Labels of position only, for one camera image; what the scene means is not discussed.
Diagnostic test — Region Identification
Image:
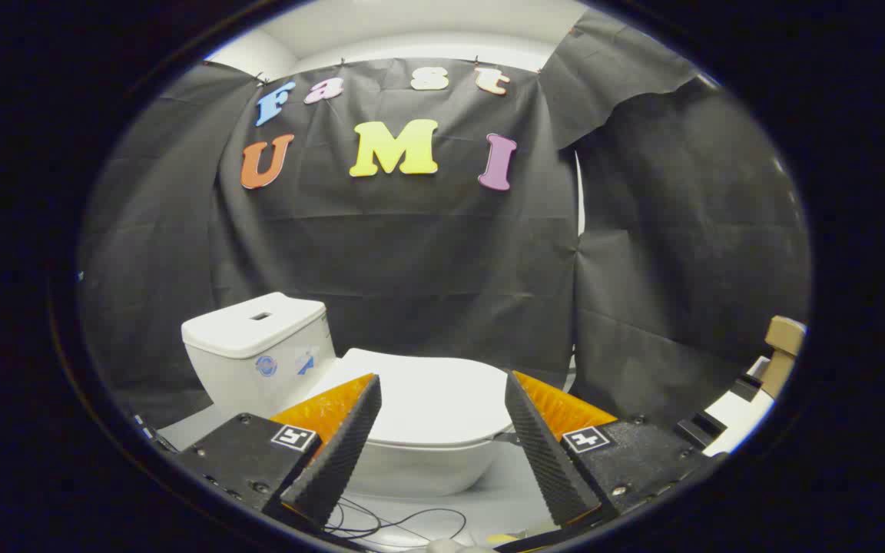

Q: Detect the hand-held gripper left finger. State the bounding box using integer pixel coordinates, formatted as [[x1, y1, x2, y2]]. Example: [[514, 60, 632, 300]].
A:
[[174, 374, 383, 531]]

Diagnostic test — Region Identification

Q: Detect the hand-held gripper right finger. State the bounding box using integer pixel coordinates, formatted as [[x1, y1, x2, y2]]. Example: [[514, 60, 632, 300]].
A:
[[504, 371, 728, 531]]

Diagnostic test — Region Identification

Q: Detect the white toilet lid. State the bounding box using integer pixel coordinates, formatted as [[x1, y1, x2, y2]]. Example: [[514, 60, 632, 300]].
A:
[[308, 348, 516, 449]]

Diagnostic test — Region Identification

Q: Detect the white ceramic toilet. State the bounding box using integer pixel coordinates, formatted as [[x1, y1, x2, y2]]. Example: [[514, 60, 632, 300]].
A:
[[181, 292, 516, 498]]

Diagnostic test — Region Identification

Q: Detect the white board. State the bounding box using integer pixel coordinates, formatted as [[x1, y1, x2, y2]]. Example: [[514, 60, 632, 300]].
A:
[[704, 356, 777, 458]]

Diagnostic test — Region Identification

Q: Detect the black backdrop cloth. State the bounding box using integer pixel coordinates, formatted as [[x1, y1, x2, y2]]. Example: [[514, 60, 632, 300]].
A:
[[78, 8, 812, 431]]

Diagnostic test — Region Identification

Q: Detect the brown cardboard box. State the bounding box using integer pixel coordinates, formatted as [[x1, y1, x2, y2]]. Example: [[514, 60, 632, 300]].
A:
[[761, 315, 807, 399]]

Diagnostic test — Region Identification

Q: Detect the thin black cable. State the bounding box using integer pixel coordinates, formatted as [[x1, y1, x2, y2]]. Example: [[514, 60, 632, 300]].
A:
[[325, 498, 468, 540]]

